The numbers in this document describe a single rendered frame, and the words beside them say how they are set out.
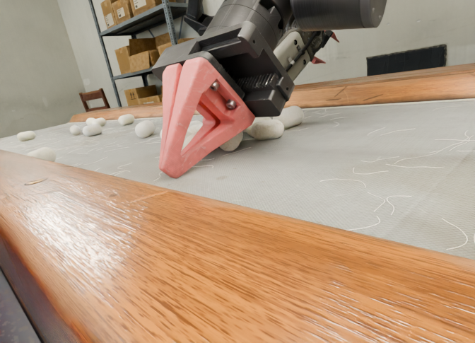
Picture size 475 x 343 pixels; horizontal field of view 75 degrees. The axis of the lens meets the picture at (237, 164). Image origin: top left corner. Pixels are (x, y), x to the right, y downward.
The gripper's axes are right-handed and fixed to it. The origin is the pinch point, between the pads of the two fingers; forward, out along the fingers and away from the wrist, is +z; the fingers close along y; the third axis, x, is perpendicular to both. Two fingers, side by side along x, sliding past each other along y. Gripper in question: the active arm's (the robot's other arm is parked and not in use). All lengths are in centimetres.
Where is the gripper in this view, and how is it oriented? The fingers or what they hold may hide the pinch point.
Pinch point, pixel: (173, 164)
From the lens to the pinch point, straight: 22.5
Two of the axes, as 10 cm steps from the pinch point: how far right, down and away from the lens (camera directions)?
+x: 5.7, 5.1, 6.4
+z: -4.1, 8.6, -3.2
